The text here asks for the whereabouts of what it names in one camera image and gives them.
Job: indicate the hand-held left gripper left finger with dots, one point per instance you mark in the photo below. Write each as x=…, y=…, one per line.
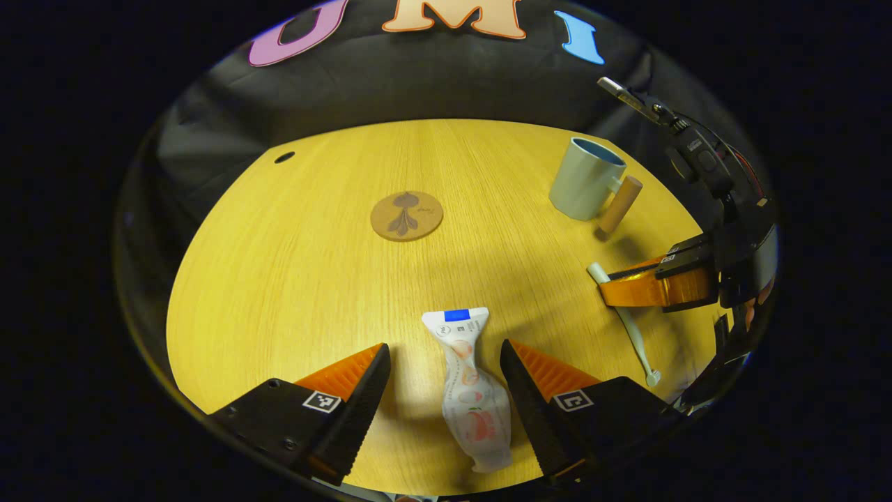
x=359, y=411

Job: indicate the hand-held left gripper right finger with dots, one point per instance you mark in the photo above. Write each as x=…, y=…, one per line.
x=533, y=411

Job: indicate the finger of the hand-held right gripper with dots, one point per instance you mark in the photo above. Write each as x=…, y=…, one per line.
x=655, y=289
x=686, y=249

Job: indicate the pale green toothbrush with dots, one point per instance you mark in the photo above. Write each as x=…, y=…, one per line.
x=635, y=335

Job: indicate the white toothpaste tube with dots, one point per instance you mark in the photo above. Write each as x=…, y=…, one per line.
x=474, y=404

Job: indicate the round brown coaster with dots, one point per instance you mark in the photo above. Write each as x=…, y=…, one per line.
x=407, y=216

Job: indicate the black backdrop cloth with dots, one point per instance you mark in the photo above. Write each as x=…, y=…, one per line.
x=418, y=77

